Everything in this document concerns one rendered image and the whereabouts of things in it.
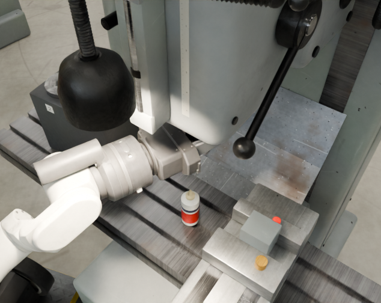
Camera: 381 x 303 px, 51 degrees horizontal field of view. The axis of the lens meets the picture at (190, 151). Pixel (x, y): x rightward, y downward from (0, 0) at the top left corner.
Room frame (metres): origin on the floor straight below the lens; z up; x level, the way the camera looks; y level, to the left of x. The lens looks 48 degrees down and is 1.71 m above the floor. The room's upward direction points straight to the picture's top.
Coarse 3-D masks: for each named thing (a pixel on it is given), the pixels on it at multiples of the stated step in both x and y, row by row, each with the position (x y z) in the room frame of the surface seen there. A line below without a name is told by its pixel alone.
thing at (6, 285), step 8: (8, 272) 0.51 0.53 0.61; (8, 280) 0.49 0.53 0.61; (16, 280) 0.49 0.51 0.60; (24, 280) 0.50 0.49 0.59; (0, 288) 0.47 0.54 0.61; (8, 288) 0.47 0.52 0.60; (16, 288) 0.47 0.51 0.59; (24, 288) 0.48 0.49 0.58; (32, 288) 0.50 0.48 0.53; (0, 296) 0.44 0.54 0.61; (8, 296) 0.45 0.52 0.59; (16, 296) 0.45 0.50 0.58; (24, 296) 0.46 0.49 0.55; (32, 296) 0.48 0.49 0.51
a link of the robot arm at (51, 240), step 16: (80, 192) 0.33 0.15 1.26; (48, 208) 0.31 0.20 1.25; (64, 208) 0.31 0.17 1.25; (80, 208) 0.31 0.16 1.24; (96, 208) 0.32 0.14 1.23; (16, 224) 0.30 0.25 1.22; (32, 224) 0.29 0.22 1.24; (48, 224) 0.29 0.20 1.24; (64, 224) 0.30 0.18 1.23; (80, 224) 0.31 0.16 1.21; (16, 240) 0.28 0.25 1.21; (32, 240) 0.28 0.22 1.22; (48, 240) 0.28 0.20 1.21; (64, 240) 0.29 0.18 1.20
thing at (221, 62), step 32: (192, 0) 0.37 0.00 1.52; (192, 32) 0.37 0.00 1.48; (224, 32) 0.36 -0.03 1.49; (256, 32) 0.39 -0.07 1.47; (192, 64) 0.37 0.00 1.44; (224, 64) 0.36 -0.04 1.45; (256, 64) 0.40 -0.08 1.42; (192, 96) 0.37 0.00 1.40; (224, 96) 0.36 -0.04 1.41; (256, 96) 0.41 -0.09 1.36; (192, 128) 0.37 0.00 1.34; (224, 128) 0.36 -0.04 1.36
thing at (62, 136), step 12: (48, 84) 0.74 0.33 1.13; (36, 96) 0.71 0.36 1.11; (48, 96) 0.71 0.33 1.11; (36, 108) 0.72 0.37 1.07; (48, 108) 0.69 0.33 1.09; (60, 108) 0.67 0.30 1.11; (48, 120) 0.70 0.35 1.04; (60, 120) 0.68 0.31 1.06; (48, 132) 0.71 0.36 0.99; (60, 132) 0.69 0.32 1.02; (72, 132) 0.67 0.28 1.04; (84, 132) 0.64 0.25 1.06; (96, 132) 0.62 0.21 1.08; (108, 132) 0.62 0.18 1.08; (120, 132) 0.66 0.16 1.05; (132, 132) 0.69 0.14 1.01; (60, 144) 0.70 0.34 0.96; (72, 144) 0.67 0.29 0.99
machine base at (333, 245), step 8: (344, 216) 0.97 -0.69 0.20; (352, 216) 0.97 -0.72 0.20; (336, 224) 0.93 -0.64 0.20; (344, 224) 0.93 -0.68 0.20; (352, 224) 0.93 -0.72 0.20; (336, 232) 0.89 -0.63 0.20; (344, 232) 0.89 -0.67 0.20; (328, 240) 0.85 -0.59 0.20; (336, 240) 0.85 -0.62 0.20; (344, 240) 0.85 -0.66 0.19; (328, 248) 0.81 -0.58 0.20; (336, 248) 0.81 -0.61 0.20; (336, 256) 0.78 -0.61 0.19
